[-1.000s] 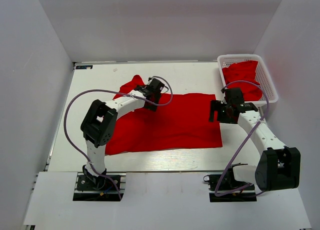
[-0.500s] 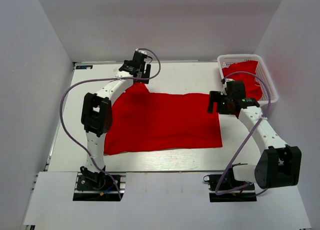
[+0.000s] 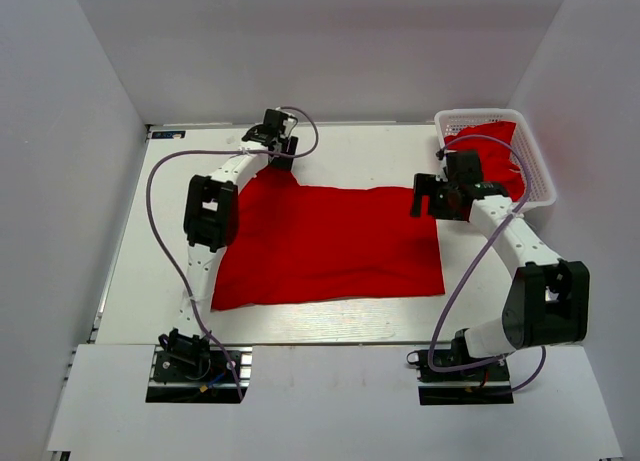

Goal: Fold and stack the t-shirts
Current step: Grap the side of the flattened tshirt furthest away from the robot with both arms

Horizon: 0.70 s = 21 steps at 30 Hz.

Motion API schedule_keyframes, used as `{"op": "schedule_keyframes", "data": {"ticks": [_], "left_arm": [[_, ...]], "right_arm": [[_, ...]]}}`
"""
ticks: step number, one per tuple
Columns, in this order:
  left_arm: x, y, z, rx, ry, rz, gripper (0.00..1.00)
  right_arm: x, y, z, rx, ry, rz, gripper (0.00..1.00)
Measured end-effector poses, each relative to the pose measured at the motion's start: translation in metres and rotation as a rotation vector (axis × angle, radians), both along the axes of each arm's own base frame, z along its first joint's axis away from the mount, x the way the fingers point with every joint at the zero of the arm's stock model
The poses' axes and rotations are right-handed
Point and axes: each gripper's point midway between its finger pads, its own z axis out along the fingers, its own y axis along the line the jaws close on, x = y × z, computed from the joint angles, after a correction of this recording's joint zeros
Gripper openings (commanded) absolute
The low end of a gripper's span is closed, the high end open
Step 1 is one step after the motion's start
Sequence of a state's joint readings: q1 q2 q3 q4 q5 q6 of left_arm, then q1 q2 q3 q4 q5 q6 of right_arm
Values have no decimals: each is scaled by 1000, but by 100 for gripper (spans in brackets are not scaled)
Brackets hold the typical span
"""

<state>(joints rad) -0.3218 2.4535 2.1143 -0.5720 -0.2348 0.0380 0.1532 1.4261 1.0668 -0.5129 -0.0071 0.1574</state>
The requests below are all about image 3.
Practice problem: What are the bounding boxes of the white plastic basket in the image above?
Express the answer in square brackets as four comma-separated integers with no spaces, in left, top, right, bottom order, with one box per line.
[434,108,557,213]

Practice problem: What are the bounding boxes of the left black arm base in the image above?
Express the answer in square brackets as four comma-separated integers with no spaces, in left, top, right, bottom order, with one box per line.
[145,329,253,404]

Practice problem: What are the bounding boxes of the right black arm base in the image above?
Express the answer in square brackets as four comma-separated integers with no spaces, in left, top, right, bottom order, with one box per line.
[406,349,514,406]

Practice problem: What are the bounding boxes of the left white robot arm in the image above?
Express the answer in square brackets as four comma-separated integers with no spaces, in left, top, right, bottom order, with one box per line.
[175,109,298,336]

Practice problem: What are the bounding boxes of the blue table label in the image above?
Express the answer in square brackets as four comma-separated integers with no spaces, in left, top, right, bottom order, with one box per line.
[151,130,186,139]

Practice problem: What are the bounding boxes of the red t shirt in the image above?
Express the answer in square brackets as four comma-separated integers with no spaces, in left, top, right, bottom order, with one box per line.
[211,168,445,311]

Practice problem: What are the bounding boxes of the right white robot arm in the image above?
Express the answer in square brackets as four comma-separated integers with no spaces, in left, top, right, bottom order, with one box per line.
[410,149,590,380]

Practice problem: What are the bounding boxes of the red t shirts in basket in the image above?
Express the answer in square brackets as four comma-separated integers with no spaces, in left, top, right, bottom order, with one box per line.
[444,121,525,201]

